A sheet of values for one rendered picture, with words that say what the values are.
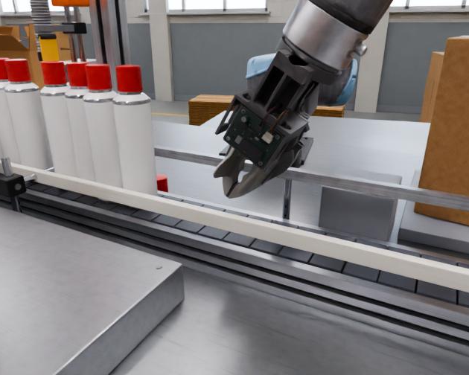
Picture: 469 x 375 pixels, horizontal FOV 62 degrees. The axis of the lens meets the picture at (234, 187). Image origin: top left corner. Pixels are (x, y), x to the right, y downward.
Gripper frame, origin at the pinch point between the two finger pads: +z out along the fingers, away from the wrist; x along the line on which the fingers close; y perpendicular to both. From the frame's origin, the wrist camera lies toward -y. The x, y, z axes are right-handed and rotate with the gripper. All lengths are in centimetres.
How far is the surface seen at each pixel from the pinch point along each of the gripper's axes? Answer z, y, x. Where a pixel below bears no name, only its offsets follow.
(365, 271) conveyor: -4.5, 3.4, 18.6
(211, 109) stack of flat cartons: 172, -359, -154
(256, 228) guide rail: -0.6, 4.9, 6.1
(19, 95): 10.5, 2.4, -37.6
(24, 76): 8.1, 0.9, -39.2
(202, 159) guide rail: 1.5, -2.7, -6.9
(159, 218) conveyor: 9.8, 3.6, -6.1
